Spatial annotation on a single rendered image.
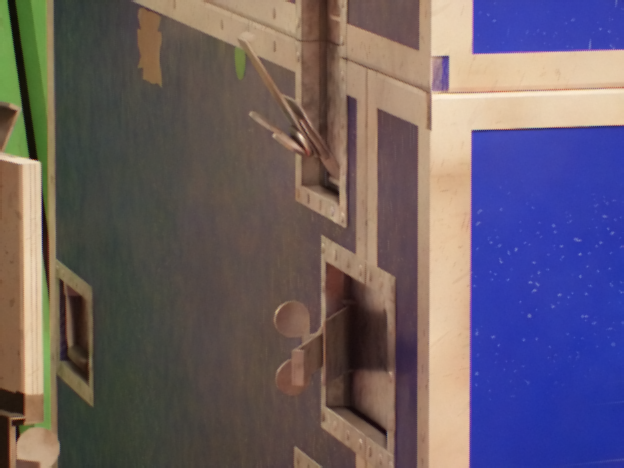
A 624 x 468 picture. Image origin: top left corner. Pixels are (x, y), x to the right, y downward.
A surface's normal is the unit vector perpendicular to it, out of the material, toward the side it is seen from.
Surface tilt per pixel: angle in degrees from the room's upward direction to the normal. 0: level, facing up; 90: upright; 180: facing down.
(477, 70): 90
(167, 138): 90
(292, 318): 93
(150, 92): 90
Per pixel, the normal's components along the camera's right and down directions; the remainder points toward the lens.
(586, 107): 0.26, 0.15
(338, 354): 0.96, 0.04
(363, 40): -0.97, 0.04
